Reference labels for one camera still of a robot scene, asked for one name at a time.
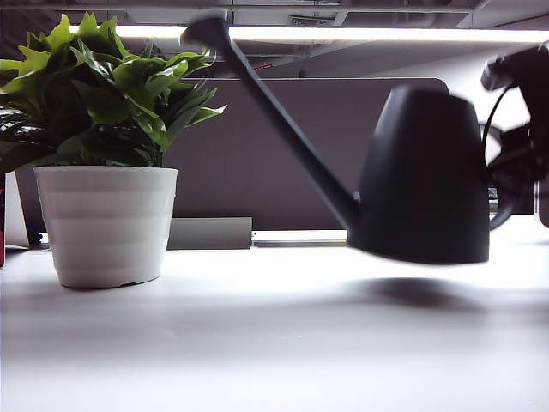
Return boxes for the grey partition foot bracket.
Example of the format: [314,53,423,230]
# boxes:
[166,216,253,251]

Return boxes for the white board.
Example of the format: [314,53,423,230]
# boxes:
[4,171,33,249]

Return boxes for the green leafy plant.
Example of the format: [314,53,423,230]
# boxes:
[0,11,228,175]

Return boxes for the white ribbed plant pot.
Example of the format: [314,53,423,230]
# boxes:
[33,166,179,289]

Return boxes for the dark grey desk partition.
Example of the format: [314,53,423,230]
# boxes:
[162,76,450,233]

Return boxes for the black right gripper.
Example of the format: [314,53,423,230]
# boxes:
[491,40,549,184]

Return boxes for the black right camera cable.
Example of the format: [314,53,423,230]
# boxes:
[480,83,516,173]

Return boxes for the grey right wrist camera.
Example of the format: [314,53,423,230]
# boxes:
[480,54,522,92]

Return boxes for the red and black object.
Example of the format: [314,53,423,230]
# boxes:
[0,173,7,268]

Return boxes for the white-edged side partition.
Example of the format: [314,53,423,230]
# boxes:
[533,179,549,229]

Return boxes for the long ceiling light strip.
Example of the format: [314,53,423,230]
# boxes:
[68,24,549,44]

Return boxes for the dark grey watering can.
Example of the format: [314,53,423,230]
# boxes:
[179,10,520,265]

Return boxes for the ceiling air vent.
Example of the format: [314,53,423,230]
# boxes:
[289,15,340,27]

